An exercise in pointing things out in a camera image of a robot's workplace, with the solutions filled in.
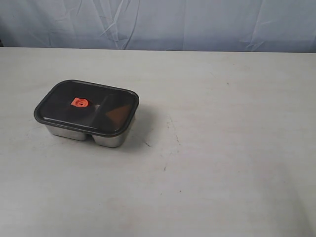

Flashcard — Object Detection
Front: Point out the dark transparent lid orange seal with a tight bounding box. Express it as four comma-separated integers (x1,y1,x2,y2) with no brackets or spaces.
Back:
33,79,140,137

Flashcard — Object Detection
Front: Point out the yellow cheese wedge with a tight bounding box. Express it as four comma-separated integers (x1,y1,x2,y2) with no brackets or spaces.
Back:
106,105,131,127

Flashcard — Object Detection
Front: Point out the steel two-compartment lunch box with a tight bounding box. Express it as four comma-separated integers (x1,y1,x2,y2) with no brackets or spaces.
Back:
33,79,140,148

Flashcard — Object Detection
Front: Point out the white fabric backdrop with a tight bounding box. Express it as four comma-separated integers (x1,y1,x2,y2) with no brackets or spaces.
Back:
0,0,316,53

